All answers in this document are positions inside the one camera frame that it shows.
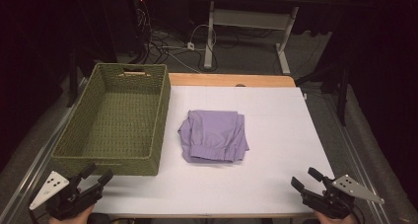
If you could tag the purple pants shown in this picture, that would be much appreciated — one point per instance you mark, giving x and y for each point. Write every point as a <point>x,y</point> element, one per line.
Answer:
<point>213,135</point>

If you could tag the green woven basket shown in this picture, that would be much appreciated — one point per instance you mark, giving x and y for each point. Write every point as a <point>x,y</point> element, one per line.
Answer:
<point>115,125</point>

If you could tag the person's right hand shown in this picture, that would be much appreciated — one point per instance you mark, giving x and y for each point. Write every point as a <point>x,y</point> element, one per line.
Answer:
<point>332,220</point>

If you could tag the black metal stand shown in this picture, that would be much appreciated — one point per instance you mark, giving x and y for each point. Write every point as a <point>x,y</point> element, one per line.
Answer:
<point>342,95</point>

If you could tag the aluminium rail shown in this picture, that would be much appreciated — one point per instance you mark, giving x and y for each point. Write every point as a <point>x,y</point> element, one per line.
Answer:
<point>29,178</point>
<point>358,164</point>

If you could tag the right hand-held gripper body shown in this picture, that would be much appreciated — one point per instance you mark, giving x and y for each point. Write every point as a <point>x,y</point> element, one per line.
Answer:
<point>328,201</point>

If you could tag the white metal desk frame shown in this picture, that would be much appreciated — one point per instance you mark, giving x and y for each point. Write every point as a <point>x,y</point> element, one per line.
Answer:
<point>249,19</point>

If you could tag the white table mat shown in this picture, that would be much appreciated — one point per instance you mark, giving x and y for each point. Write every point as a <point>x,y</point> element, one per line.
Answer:
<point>269,145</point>

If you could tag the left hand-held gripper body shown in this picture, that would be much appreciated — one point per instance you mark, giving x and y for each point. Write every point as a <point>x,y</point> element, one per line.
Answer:
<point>74,197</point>

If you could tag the white power adapter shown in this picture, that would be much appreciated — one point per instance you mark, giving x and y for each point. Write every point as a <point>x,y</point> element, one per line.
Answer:
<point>191,46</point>

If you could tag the person's left hand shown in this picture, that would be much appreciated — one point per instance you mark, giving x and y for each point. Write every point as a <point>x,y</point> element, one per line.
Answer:
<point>70,218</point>

